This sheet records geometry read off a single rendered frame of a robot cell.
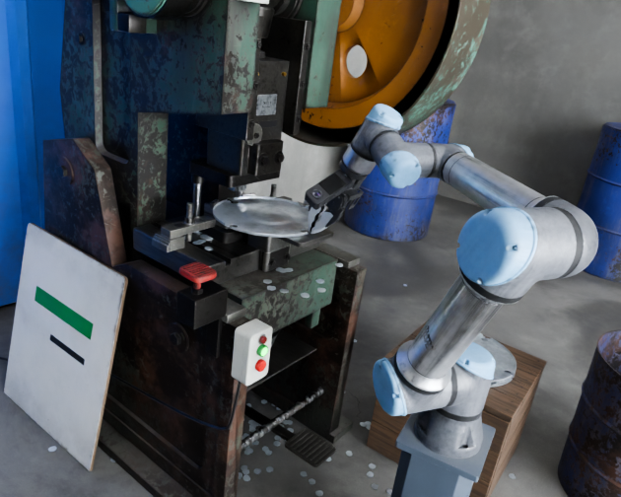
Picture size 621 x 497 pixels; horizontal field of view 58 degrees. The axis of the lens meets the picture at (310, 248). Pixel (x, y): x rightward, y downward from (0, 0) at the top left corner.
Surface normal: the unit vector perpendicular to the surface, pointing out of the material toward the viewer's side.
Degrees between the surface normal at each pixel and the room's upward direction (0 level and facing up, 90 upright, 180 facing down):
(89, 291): 78
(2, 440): 0
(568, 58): 90
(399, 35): 90
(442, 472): 90
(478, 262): 83
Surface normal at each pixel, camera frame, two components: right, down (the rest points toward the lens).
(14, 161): 0.77, 0.33
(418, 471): -0.47, 0.29
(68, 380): -0.57, 0.04
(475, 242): -0.87, -0.04
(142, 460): 0.12, -0.91
